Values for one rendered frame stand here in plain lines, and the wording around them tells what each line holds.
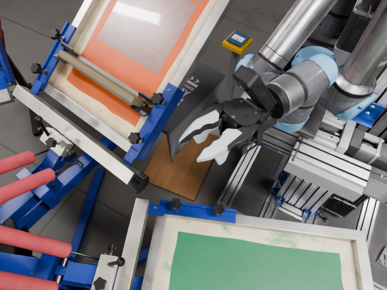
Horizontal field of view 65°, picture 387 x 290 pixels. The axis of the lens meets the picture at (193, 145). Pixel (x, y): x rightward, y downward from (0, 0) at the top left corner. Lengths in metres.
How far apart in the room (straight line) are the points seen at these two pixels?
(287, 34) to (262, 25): 2.88
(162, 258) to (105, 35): 0.92
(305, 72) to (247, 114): 0.16
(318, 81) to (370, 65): 0.26
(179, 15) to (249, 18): 2.49
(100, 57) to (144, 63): 0.21
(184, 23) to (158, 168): 1.40
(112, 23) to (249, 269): 1.11
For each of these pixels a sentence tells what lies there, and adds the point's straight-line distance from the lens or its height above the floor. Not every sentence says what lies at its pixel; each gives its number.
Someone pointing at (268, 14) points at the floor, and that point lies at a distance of 3.81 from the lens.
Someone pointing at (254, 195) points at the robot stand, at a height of 0.21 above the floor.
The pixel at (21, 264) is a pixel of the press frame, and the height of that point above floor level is 1.02.
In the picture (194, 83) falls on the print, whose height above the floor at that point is 0.95.
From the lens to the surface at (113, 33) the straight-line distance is 1.37.
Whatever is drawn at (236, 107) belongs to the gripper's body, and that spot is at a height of 1.68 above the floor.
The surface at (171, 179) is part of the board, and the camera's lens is 2.33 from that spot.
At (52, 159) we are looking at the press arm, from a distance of 1.31.
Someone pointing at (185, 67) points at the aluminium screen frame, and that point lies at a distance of 1.13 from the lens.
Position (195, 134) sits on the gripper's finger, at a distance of 0.55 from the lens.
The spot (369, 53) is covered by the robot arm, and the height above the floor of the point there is 1.62.
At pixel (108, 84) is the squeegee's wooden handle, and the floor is 1.30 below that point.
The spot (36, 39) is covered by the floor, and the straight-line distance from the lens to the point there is 3.75.
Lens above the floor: 2.12
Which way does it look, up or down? 58 degrees down
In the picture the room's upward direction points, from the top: straight up
